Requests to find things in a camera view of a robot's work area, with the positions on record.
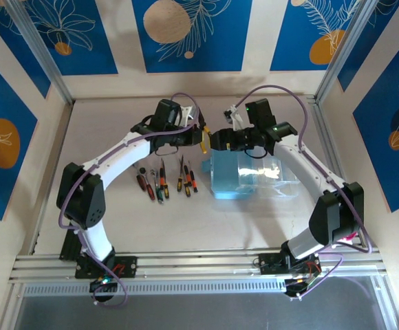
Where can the yellow black long-nose pliers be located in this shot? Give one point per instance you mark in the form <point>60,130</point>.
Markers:
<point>204,148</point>

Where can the blue clear-lid plastic tool box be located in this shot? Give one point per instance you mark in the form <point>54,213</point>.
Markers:
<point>227,182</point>

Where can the thick orange black precision screwdriver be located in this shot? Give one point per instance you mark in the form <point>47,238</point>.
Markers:
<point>186,170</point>

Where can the slim orange black precision screwdriver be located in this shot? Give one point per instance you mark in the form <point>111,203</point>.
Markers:
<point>192,177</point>

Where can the small black screwdriver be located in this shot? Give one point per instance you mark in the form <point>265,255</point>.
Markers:
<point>187,192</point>

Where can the orange-black screwdriver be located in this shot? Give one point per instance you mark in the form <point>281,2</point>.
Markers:
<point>179,185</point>

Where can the yellow black screwdriver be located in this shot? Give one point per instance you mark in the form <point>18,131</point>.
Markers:
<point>165,194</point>

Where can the red black screwdriver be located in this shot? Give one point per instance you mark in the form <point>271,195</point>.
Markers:
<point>141,184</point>

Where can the green black screwdriver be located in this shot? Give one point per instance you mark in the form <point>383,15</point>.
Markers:
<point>158,194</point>

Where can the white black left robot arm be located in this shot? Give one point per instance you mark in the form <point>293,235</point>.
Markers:
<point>117,161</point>

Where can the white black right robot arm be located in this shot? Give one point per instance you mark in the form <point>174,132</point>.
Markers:
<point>302,165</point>

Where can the pink plastic container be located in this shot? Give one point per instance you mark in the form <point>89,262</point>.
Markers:
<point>349,237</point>

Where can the black extrusion block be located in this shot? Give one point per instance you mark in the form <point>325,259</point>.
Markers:
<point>69,247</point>

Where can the aluminium side rail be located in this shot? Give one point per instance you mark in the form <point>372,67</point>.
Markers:
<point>318,104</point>

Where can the aluminium frame rail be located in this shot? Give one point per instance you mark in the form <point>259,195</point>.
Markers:
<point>199,264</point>

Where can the aluminium corner post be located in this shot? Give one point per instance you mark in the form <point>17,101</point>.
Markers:
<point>344,48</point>
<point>38,44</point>

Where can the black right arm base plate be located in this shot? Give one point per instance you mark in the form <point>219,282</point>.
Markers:
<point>266,264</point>

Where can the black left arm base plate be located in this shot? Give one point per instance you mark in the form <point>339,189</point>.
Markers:
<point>130,266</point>

